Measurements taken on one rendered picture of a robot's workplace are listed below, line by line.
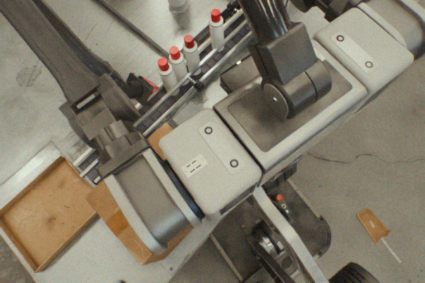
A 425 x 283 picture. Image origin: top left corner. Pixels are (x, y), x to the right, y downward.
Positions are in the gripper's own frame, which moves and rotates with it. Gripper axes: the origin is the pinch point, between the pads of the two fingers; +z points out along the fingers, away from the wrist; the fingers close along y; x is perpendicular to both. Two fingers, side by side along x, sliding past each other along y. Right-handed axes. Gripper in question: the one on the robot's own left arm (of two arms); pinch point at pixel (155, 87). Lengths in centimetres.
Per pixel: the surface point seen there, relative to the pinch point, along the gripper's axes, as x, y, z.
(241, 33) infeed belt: -25.1, -1.6, 37.0
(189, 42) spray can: -18.9, -1.0, 4.7
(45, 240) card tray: 58, -7, -29
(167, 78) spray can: -5.2, -1.8, 1.2
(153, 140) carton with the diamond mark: 2.8, -19.3, -18.5
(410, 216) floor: 17, -119, 118
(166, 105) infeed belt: 7.8, -2.3, 8.7
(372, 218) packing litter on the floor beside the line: 29, -103, 107
